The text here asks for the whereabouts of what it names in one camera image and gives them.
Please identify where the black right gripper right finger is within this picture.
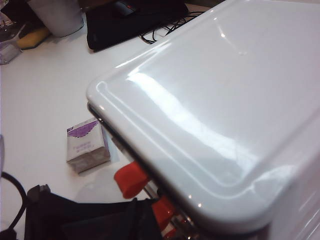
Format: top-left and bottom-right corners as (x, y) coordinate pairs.
(136, 199), (164, 240)

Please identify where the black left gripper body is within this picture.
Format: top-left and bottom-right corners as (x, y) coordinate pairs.
(24, 184), (138, 240)

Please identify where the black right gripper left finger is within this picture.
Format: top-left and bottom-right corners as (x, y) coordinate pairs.
(109, 199), (141, 240)

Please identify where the smoky drawer with red handle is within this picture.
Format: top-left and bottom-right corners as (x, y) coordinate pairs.
(149, 194), (191, 231)
(86, 101), (198, 238)
(161, 224), (198, 240)

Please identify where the napkin pack with purple print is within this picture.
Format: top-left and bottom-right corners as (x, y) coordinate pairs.
(65, 117), (112, 175)

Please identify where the white plastic drawer cabinet frame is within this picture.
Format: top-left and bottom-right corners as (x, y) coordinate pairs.
(85, 0), (320, 240)

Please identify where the clear acrylic box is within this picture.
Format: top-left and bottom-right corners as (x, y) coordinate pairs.
(0, 39), (23, 66)

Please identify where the yellow sponge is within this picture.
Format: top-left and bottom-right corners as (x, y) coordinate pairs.
(15, 26), (51, 51)

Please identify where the black mouse pad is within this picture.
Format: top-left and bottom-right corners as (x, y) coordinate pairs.
(85, 0), (190, 53)

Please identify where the white plant pot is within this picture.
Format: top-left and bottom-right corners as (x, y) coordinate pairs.
(26, 0), (85, 38)

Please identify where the black computer mouse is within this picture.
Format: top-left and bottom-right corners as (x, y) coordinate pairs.
(112, 0), (138, 18)

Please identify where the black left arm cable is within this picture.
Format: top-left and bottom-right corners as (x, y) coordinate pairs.
(0, 171), (29, 240)

